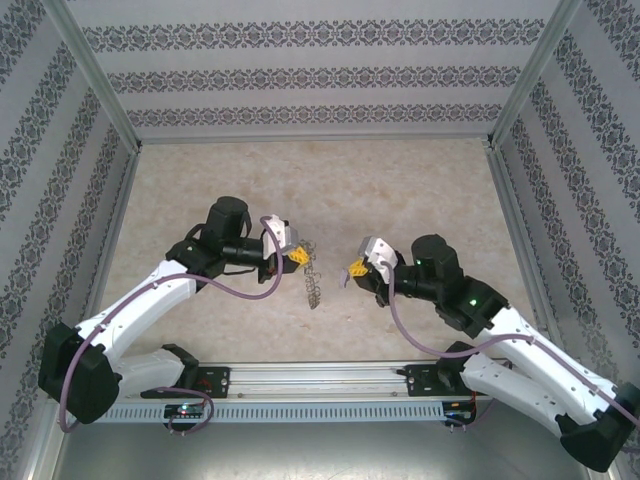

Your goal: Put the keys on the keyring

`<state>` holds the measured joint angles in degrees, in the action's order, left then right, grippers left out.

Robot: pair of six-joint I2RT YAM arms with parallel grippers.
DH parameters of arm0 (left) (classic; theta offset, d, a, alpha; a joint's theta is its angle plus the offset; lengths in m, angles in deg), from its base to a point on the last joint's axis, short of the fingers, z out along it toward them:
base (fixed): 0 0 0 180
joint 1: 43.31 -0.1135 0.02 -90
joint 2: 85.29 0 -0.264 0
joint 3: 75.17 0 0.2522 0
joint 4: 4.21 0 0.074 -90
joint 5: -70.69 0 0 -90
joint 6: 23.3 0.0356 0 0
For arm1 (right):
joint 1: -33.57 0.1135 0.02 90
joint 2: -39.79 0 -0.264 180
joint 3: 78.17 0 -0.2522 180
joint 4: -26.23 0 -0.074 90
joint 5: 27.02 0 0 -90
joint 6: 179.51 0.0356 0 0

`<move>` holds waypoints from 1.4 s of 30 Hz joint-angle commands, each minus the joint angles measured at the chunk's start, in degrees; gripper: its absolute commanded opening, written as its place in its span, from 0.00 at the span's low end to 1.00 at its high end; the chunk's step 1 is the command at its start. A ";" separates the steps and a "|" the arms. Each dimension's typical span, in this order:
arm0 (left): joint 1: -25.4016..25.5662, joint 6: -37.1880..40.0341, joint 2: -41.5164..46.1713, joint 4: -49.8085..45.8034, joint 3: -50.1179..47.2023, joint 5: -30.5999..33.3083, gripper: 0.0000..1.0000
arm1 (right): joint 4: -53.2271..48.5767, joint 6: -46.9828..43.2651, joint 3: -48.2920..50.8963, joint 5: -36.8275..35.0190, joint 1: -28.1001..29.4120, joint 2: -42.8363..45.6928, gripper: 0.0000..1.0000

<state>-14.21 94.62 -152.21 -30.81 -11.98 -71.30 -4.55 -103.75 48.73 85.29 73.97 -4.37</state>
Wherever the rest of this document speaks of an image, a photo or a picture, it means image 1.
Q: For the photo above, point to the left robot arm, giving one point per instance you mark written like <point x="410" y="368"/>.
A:
<point x="135" y="310"/>

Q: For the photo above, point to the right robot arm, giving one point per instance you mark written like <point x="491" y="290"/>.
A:
<point x="520" y="395"/>

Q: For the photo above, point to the grey metal sheet panel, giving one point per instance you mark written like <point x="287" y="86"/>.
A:
<point x="320" y="455"/>

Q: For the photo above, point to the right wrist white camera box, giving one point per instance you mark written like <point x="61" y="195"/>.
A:
<point x="380" y="250"/>

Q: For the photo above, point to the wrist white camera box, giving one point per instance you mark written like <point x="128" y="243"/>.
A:
<point x="277" y="235"/>
<point x="380" y="250"/>

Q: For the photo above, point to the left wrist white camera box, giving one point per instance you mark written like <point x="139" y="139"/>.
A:
<point x="277" y="235"/>

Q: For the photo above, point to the thin aluminium frame rail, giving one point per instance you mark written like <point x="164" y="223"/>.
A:
<point x="315" y="138"/>

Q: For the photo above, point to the wide aluminium extrusion rail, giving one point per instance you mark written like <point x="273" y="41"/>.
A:
<point x="320" y="380"/>

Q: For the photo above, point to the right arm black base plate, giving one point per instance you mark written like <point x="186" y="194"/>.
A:
<point x="417" y="382"/>

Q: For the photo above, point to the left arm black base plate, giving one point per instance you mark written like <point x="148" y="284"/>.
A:
<point x="220" y="382"/>

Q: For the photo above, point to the aluminium frame post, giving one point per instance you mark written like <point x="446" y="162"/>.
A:
<point x="535" y="70"/>
<point x="95" y="75"/>

